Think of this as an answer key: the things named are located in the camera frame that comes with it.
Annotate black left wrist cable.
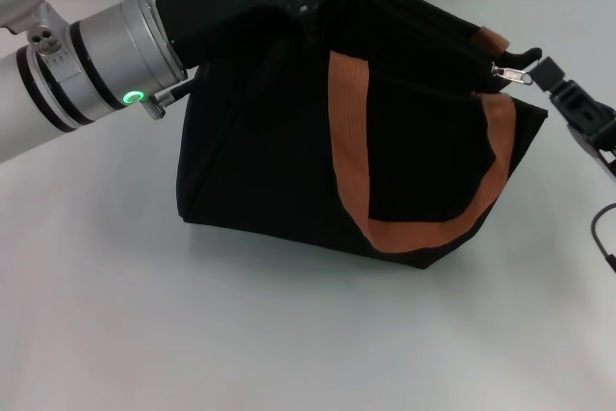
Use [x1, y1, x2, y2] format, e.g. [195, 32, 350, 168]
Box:
[141, 76, 196, 121]

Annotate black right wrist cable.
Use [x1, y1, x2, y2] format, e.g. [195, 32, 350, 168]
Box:
[591, 203, 616, 273]

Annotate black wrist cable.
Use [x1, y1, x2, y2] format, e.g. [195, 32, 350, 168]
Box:
[591, 203, 616, 273]
[141, 76, 196, 121]

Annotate black food bag orange straps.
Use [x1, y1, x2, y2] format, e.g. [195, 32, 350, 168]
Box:
[175, 0, 551, 270]

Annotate silver zipper pull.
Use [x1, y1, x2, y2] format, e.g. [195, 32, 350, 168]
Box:
[490, 62, 536, 88]

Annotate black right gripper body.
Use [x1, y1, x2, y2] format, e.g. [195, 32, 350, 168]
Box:
[569, 122, 616, 177]

